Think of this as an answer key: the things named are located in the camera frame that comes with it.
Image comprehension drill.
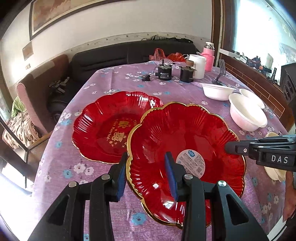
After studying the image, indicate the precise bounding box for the beige paper bowl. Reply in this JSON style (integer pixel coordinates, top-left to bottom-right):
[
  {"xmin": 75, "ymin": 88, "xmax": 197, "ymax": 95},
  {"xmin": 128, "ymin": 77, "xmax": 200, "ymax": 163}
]
[{"xmin": 263, "ymin": 131, "xmax": 287, "ymax": 183}]

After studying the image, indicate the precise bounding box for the large white foam bowl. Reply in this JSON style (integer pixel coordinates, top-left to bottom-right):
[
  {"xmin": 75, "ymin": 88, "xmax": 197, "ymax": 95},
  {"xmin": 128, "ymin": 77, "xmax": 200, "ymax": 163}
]
[{"xmin": 229, "ymin": 93, "xmax": 268, "ymax": 132}]

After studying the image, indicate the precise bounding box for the red plate with label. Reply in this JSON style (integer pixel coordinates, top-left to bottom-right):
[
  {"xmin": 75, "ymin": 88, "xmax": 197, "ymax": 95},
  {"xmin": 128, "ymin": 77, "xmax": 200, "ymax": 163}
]
[{"xmin": 126, "ymin": 102, "xmax": 246, "ymax": 227}]

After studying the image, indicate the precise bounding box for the person right hand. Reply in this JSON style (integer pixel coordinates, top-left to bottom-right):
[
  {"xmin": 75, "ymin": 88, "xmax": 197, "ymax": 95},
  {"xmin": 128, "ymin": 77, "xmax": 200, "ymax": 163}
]
[{"xmin": 283, "ymin": 171, "xmax": 296, "ymax": 221}]

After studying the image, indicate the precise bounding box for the purple floral tablecloth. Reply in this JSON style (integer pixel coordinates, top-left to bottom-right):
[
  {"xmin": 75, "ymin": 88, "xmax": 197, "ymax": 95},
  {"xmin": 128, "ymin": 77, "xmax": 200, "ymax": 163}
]
[{"xmin": 33, "ymin": 62, "xmax": 286, "ymax": 240}]

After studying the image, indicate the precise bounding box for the wooden sideboard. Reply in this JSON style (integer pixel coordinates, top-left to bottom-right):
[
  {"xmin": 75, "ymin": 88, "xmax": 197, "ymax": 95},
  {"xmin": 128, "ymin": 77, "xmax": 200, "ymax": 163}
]
[{"xmin": 220, "ymin": 54, "xmax": 295, "ymax": 131}]

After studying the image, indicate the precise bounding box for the small white foam bowl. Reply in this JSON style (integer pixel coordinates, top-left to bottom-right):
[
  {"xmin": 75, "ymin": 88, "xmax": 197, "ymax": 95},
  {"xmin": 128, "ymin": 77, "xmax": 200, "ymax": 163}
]
[{"xmin": 239, "ymin": 88, "xmax": 265, "ymax": 109}]

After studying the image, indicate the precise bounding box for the black speaker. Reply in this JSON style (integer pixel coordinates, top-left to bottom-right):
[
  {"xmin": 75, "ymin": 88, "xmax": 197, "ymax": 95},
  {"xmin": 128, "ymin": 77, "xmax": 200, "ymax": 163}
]
[{"xmin": 280, "ymin": 63, "xmax": 296, "ymax": 103}]

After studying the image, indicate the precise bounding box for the red plate gold lettering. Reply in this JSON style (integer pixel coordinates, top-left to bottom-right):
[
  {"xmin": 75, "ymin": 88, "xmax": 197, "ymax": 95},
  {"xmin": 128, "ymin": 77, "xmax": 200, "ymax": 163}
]
[{"xmin": 72, "ymin": 91, "xmax": 163, "ymax": 164}]

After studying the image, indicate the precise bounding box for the black phone stand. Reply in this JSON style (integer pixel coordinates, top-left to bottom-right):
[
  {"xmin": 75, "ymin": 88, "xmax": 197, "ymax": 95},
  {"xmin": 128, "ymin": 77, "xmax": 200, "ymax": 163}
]
[{"xmin": 212, "ymin": 59, "xmax": 226, "ymax": 86}]

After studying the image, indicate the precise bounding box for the black cube device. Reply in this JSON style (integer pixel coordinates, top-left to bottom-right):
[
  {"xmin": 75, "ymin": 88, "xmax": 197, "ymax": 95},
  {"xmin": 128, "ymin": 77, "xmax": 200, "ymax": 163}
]
[{"xmin": 180, "ymin": 66, "xmax": 195, "ymax": 83}]

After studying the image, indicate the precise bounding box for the white plastic tub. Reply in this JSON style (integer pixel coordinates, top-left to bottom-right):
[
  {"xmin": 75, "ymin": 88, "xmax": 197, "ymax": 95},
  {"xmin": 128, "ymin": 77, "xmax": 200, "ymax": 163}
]
[{"xmin": 189, "ymin": 54, "xmax": 206, "ymax": 79}]

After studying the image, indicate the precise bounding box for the pink insulated bottle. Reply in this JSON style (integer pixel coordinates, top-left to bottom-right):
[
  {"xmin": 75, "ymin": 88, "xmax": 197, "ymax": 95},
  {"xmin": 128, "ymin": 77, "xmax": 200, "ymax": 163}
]
[{"xmin": 201, "ymin": 42, "xmax": 215, "ymax": 72}]

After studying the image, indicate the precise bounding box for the brown armchair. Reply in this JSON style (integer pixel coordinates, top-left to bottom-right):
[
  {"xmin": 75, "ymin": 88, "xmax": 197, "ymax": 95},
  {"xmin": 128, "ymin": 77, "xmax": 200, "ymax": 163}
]
[{"xmin": 16, "ymin": 54, "xmax": 69, "ymax": 136}]

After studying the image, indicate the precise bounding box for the black round device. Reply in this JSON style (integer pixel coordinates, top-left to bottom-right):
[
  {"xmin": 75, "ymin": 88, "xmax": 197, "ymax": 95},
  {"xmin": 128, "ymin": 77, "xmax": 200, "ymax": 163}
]
[{"xmin": 154, "ymin": 58, "xmax": 173, "ymax": 81}]

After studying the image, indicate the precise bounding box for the small black adapter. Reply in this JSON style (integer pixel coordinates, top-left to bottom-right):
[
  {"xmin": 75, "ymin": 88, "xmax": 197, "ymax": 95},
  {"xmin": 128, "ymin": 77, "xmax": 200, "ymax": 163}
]
[{"xmin": 142, "ymin": 74, "xmax": 151, "ymax": 82}]

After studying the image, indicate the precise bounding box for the red plastic bag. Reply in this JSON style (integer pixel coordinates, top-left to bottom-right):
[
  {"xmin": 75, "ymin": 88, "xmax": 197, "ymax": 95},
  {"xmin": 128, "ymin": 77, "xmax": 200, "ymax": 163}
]
[{"xmin": 149, "ymin": 48, "xmax": 186, "ymax": 62}]

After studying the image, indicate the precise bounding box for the black sofa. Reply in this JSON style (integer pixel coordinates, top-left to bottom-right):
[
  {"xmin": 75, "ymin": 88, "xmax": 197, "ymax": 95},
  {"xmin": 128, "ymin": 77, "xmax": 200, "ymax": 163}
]
[{"xmin": 47, "ymin": 38, "xmax": 198, "ymax": 121}]

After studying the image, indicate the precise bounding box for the framed wall painting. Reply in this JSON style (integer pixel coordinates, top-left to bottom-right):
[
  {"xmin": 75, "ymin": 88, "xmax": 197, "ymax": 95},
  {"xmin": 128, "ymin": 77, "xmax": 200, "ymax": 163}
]
[{"xmin": 28, "ymin": 0, "xmax": 137, "ymax": 41}]

